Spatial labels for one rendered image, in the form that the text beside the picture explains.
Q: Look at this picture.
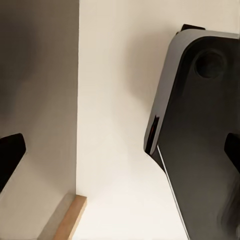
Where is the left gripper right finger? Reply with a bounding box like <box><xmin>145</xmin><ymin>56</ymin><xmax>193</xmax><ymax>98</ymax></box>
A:
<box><xmin>224</xmin><ymin>133</ymin><xmax>240</xmax><ymax>173</ymax></box>

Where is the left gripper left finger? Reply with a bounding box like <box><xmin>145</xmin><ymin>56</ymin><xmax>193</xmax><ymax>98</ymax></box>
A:
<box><xmin>0</xmin><ymin>133</ymin><xmax>26</xmax><ymax>193</ymax></box>

